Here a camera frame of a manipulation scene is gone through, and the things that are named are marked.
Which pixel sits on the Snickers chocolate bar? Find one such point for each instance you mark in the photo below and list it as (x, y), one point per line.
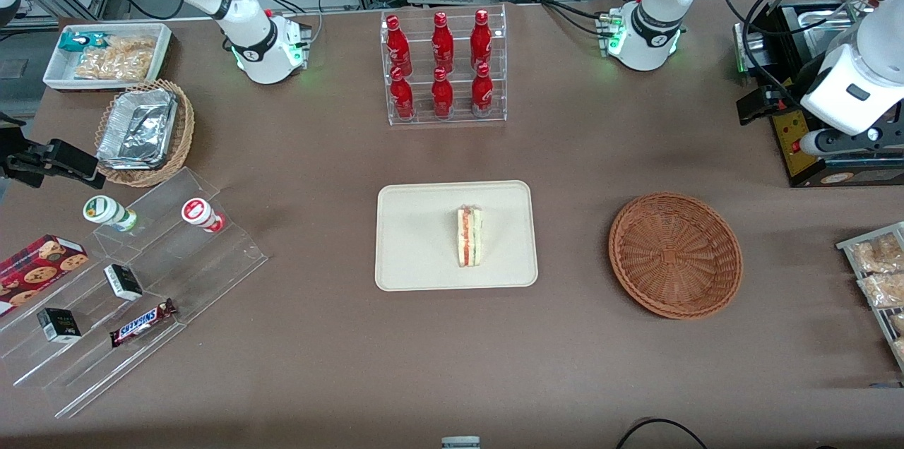
(141, 323)

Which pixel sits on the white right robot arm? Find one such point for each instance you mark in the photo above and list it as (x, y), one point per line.
(261, 46)

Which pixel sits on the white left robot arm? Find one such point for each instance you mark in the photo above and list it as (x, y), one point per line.
(653, 36)

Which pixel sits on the stainless steel pan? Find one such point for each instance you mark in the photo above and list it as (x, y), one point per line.
(819, 18)

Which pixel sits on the black appliance box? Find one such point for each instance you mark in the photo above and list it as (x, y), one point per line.
(794, 152)

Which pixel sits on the white rectangular bin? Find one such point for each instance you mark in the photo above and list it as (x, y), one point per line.
(56, 75)

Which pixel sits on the green lidded cup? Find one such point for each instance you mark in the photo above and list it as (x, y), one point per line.
(106, 212)

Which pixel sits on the triangle sandwich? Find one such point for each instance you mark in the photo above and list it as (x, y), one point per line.
(470, 237)

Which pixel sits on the grey snack tray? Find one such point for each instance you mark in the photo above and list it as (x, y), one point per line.
(883, 322)

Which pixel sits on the light wicker basket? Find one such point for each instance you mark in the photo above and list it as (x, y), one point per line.
(145, 178)

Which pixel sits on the clear acrylic stepped stand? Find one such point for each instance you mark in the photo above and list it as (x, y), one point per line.
(212, 272)

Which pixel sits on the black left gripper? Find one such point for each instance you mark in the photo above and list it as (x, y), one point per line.
(789, 93)

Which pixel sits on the beige plastic tray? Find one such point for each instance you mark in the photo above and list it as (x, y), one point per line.
(417, 237)

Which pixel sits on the red soda bottle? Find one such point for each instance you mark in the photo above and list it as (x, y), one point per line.
(402, 97)
(482, 92)
(443, 43)
(398, 46)
(481, 39)
(442, 96)

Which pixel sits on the teal snack packet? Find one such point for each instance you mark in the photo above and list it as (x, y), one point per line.
(79, 41)

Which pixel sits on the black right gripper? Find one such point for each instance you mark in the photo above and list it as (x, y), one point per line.
(15, 161)

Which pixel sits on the red lidded cup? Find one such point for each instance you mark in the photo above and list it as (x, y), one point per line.
(200, 214)

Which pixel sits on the clear bag of crackers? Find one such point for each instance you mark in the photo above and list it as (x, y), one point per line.
(113, 66)
(134, 44)

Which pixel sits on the grey metal bracket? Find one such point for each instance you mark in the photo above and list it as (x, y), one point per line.
(460, 443)

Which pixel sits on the aluminium foil tray stack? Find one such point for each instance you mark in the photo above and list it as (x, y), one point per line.
(138, 128)

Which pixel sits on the brown round wicker basket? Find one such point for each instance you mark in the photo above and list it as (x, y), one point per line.
(674, 255)

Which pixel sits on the clear acrylic bottle rack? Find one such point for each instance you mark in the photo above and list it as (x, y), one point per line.
(462, 117)

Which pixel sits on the small black box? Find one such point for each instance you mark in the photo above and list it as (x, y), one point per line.
(58, 325)
(123, 282)

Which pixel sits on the red cookie box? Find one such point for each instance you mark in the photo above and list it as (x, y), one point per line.
(35, 269)

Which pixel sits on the clear bag of pastries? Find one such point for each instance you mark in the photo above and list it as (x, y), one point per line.
(886, 290)
(898, 322)
(900, 349)
(879, 255)

